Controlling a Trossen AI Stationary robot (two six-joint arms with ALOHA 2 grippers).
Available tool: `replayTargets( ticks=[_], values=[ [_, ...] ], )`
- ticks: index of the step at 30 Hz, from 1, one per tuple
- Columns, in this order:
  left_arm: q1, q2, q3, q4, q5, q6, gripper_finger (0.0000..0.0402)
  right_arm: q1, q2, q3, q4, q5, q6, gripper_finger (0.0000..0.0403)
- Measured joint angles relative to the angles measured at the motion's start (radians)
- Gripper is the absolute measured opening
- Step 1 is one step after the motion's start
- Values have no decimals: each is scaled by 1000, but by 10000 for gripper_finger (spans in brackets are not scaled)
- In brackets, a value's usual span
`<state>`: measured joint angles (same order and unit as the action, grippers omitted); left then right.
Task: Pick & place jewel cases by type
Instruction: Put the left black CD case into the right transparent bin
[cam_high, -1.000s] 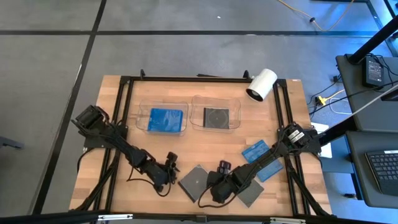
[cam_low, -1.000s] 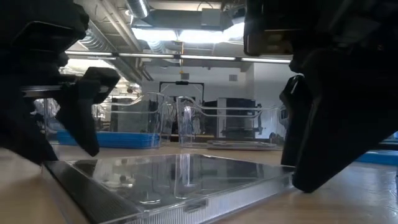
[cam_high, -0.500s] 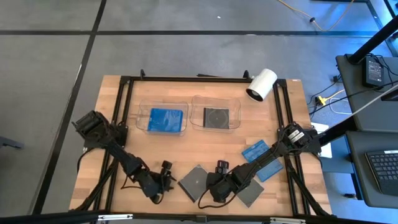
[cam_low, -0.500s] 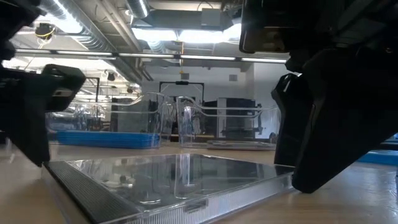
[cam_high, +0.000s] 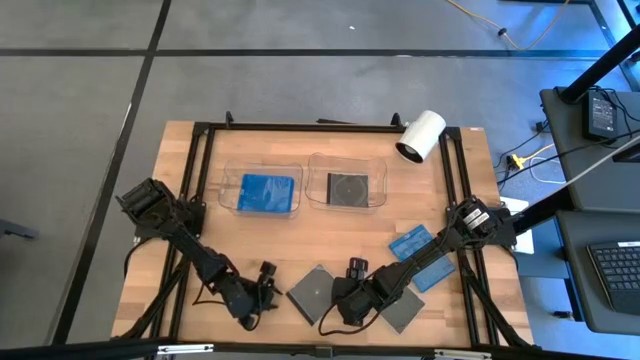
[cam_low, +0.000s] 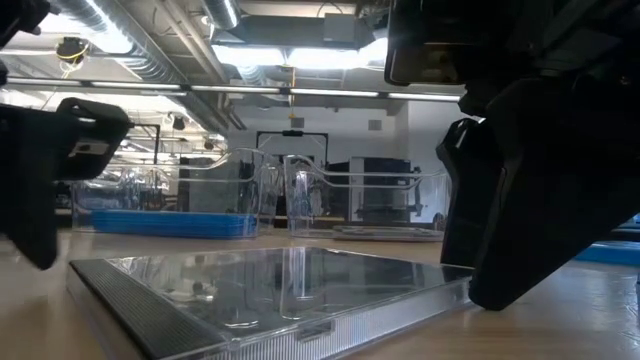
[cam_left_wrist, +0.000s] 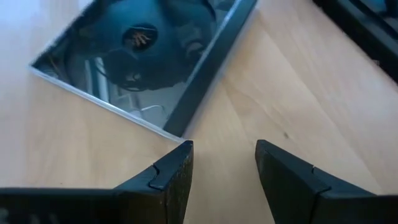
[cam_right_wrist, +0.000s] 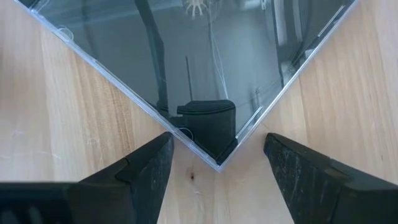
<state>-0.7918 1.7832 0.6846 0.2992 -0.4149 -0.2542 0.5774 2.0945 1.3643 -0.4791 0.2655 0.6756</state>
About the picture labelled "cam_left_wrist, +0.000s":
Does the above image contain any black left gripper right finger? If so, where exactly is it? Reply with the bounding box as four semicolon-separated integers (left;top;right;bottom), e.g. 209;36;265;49
254;139;398;224

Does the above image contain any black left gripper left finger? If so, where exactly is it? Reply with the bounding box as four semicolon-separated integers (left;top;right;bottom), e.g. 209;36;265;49
0;139;195;224

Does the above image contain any clear black jewel case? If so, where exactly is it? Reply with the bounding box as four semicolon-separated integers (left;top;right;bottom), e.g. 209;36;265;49
28;0;259;144

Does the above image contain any black aluminium table frame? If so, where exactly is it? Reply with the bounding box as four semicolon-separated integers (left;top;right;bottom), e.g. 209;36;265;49
312;0;398;85

